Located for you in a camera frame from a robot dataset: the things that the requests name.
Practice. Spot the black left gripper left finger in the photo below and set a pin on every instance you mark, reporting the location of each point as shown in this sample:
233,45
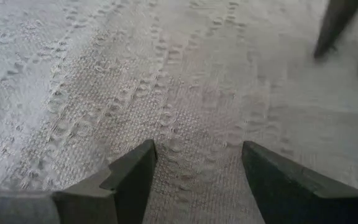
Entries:
129,186

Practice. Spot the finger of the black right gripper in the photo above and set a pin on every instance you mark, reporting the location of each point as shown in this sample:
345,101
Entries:
334,28

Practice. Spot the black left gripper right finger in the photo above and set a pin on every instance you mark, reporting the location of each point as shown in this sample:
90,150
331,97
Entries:
291,199

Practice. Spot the grey kitchen towel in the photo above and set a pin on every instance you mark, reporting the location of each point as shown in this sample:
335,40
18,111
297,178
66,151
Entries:
166,77

